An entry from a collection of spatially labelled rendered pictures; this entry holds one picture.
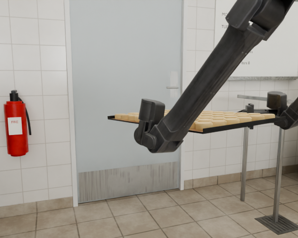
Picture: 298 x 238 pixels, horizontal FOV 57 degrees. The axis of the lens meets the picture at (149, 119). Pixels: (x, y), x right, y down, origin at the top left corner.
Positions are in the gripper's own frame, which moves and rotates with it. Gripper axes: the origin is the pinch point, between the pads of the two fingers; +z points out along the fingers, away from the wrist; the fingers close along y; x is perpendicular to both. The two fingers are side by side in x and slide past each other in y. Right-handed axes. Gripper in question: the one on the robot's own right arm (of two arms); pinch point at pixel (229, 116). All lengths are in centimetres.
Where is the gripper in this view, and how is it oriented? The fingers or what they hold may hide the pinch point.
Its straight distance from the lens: 120.4
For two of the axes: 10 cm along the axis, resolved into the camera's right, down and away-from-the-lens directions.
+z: -9.8, 0.0, 2.0
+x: -2.0, 1.3, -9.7
